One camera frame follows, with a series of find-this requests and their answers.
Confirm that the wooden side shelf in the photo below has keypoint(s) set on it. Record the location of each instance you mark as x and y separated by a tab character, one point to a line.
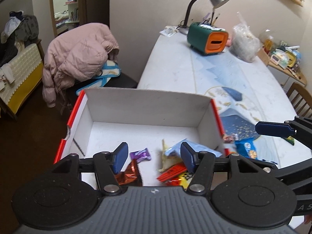
286	72

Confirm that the red snack packet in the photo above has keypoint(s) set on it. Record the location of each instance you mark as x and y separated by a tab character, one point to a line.
172	172

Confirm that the pink puffer jacket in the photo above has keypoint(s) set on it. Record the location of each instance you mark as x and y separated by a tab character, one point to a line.
76	55

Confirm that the clothes pile on chair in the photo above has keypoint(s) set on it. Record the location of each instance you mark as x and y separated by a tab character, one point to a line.
20	30

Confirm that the blue white bag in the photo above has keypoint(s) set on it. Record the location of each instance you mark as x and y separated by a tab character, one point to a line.
109	70

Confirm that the purple candy wrapper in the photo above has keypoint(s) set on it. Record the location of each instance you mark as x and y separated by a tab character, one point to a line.
142	155

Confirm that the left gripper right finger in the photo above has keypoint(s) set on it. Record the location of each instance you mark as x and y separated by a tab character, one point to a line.
201	165

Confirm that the pink notebook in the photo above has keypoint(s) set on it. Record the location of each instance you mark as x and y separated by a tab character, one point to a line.
229	42

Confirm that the red white cardboard box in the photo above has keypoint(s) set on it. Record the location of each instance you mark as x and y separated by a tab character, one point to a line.
102	118

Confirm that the green orange desk organizer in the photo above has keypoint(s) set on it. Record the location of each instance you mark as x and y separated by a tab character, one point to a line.
207	39

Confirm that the white small clock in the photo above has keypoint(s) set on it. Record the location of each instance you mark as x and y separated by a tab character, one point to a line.
275	59

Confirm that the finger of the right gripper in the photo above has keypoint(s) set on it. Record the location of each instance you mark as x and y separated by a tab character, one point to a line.
282	130

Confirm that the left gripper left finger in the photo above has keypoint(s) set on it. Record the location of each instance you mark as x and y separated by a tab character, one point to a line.
107	165

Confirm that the wooden chair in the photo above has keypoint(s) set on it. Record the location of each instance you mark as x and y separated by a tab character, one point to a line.
300	99

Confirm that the papers on table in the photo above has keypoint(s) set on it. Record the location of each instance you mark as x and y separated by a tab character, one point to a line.
169	31

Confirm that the cream yellow cushioned sofa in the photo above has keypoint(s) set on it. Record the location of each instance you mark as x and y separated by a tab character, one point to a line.
20	77

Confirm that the blue cookie snack packet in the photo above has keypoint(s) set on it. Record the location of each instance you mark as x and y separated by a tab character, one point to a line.
246	148

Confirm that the cream yellow snack packet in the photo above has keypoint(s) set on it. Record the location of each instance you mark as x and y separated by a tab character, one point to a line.
167	161

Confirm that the red white small candy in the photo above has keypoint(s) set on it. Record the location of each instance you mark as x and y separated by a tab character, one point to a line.
231	138

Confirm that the green snack packet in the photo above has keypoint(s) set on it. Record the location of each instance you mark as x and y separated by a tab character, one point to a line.
290	140

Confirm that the light blue snack packet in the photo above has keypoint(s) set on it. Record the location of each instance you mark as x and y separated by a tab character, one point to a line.
175	150

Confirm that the clear plastic bag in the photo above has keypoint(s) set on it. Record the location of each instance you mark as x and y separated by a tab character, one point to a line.
244	44

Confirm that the yellow candy packet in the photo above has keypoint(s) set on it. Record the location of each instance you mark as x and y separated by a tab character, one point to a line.
184	179

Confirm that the orange foil snack packet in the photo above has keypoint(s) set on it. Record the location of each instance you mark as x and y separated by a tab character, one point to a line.
131	176

